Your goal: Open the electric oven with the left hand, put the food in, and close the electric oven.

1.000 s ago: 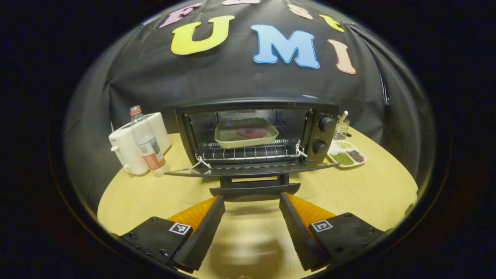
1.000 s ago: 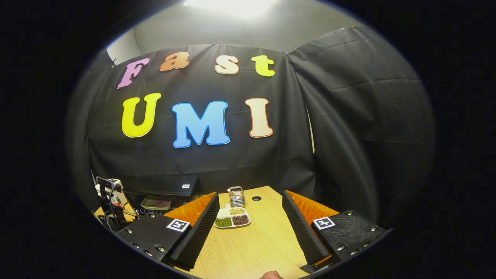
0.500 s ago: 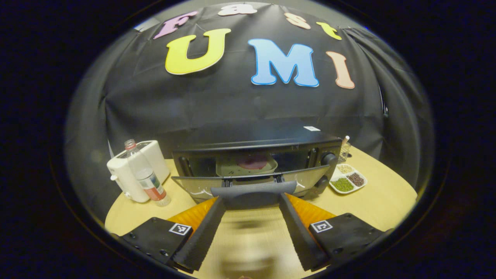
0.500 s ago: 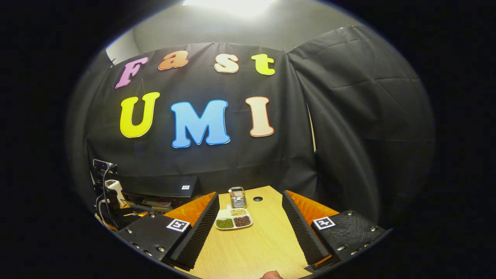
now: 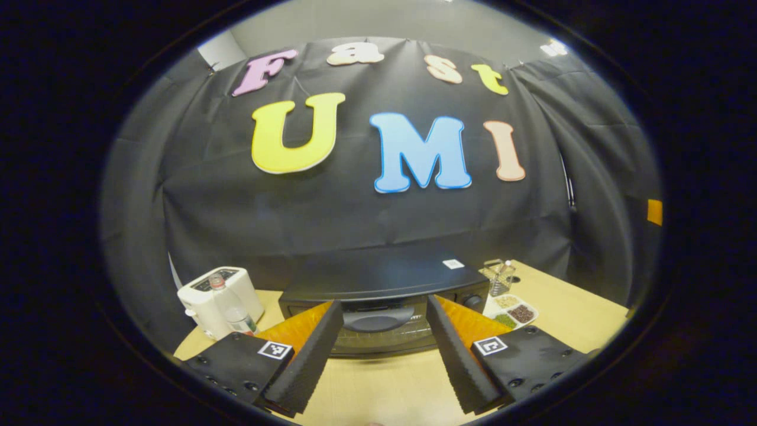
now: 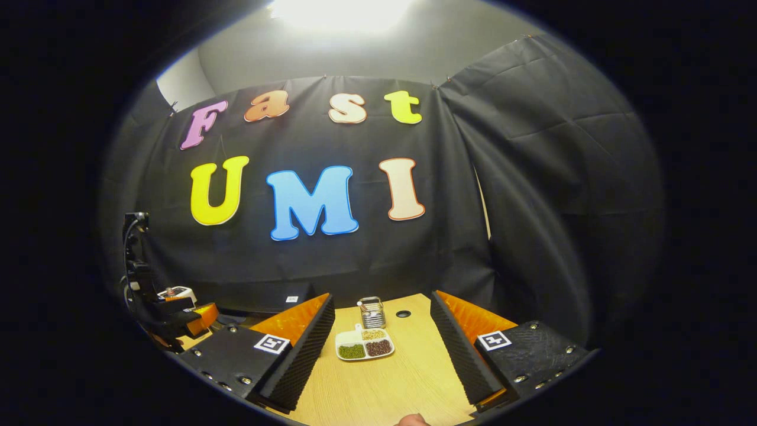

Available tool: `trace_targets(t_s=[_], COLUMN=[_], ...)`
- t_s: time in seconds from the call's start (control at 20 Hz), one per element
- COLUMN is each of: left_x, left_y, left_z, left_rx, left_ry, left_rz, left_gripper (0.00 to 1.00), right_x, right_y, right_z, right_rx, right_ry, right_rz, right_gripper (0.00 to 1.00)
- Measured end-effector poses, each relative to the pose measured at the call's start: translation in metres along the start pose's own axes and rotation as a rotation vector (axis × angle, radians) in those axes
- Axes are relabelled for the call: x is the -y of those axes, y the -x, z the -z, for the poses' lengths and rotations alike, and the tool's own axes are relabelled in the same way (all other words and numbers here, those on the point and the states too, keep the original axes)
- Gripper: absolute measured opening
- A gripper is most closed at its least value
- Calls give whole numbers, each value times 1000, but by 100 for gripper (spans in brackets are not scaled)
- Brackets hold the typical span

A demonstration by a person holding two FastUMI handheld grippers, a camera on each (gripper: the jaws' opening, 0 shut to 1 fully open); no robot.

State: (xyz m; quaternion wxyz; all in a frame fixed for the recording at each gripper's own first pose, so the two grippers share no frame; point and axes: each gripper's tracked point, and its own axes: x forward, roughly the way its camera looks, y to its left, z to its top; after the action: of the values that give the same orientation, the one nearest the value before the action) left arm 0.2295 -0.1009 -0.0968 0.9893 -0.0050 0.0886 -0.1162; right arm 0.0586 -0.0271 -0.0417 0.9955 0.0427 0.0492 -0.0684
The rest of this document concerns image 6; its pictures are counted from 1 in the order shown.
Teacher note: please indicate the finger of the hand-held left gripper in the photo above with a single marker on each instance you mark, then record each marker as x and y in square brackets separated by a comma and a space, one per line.
[204, 316]

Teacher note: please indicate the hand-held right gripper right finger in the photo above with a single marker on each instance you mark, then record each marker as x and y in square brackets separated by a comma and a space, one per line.
[458, 355]

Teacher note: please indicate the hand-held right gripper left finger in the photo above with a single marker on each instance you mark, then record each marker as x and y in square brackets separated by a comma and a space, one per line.
[304, 355]

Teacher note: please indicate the black electric oven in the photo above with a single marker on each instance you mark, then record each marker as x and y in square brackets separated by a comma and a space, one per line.
[260, 296]

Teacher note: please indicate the white toaster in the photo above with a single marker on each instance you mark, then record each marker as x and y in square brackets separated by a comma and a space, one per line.
[183, 293]

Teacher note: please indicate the white divided dish with beans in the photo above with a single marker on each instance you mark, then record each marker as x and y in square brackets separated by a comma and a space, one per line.
[346, 338]

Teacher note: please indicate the metal mesh holder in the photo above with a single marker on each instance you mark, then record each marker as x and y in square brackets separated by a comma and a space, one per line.
[372, 316]

